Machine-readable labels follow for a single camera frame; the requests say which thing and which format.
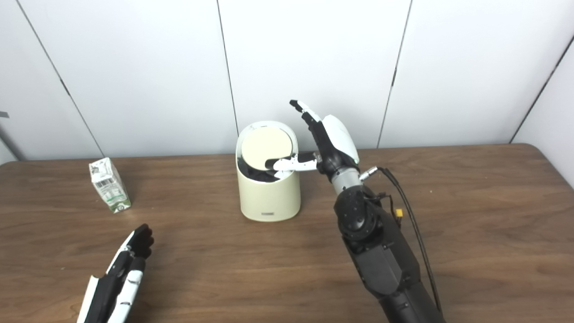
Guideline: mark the round cream bin lid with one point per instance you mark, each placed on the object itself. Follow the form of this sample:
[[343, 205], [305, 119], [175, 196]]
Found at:
[[264, 146]]

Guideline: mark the white green milk carton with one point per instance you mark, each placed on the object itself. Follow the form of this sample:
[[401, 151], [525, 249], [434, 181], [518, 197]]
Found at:
[[110, 186]]

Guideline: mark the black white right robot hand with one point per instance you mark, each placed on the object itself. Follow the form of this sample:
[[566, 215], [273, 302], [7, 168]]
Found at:
[[338, 139]]

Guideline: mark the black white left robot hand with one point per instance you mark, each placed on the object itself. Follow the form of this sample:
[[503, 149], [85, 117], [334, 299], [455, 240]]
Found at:
[[112, 287]]

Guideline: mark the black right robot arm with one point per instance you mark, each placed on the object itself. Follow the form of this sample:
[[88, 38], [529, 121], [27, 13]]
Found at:
[[376, 251]]

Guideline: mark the cream-colored bin body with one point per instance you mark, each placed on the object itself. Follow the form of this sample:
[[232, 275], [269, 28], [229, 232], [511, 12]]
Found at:
[[269, 197]]

